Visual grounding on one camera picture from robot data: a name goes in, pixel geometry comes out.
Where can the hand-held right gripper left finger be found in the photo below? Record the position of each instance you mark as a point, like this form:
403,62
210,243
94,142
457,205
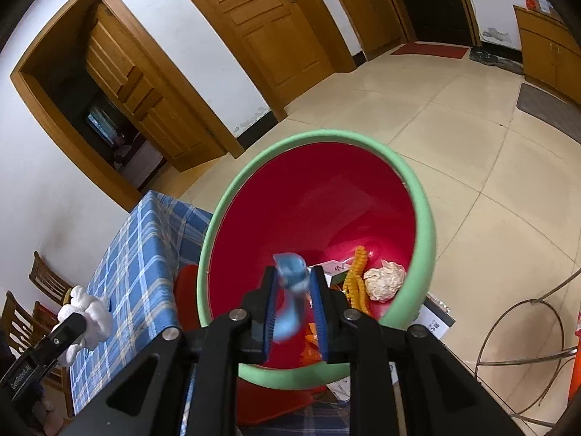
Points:
271,322

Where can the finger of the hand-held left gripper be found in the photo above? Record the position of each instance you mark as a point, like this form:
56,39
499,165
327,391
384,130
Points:
66,330

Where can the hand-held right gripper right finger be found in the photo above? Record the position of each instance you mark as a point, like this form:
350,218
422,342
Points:
320,322

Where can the orange snack bag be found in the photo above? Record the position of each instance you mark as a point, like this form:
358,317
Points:
311,343

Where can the white cloth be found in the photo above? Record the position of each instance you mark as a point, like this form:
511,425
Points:
93,318

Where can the large yellow foam net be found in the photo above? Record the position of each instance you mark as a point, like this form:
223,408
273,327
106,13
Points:
358,297

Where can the red bin with green rim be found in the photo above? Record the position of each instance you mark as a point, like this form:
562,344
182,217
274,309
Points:
317,200

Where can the person's left hand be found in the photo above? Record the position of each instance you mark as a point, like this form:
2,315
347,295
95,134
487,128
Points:
43,413

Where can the wooden chair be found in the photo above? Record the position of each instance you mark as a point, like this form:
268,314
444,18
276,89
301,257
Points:
47,277
18,322

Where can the crumpled paper ball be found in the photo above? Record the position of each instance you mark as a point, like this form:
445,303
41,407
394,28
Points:
386,281

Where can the blue plaid tablecloth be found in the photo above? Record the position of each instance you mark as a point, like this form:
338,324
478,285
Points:
136,259

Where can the white cardboard box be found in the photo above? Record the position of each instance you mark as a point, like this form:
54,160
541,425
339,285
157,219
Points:
435,322

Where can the open wooden door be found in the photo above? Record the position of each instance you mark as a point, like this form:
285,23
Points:
145,95

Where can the orange patterned floor object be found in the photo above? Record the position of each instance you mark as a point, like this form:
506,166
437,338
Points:
575,363

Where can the red doormat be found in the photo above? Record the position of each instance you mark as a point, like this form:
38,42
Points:
431,50

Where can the closed wooden door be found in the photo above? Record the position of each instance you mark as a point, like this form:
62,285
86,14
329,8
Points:
272,27

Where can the dark shoe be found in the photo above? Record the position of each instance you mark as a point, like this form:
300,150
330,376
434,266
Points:
510,67
483,56

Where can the grey floor mat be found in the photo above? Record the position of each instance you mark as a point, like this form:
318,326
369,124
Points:
549,109

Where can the black door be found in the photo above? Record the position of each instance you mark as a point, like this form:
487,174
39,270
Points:
431,4

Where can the wooden cabinet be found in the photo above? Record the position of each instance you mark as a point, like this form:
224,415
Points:
544,50

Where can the cardboard box on cabinet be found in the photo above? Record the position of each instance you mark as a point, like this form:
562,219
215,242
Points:
542,4

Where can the wooden door frame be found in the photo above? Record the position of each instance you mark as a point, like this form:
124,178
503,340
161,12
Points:
54,113

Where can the wooden wall panel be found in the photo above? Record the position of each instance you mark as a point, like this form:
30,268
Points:
367,18

